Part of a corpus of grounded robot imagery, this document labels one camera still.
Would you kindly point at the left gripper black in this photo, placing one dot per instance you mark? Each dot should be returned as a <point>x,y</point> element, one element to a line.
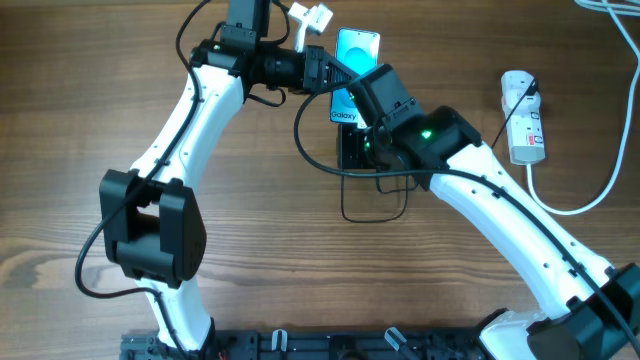
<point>314,67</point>

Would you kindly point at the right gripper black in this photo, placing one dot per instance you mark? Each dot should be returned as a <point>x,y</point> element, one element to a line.
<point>349,156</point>

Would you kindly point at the turquoise screen smartphone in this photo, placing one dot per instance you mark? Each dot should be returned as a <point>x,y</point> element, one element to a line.
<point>358,50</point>

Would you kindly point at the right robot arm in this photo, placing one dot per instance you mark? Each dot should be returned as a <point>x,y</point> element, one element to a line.
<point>587,308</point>

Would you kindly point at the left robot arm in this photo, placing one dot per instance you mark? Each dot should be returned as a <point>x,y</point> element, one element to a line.
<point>151,224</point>

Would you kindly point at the white power strip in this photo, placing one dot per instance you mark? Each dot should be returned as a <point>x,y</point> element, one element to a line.
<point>521,103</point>

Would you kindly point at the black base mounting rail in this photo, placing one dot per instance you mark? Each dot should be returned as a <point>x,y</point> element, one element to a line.
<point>393,343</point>

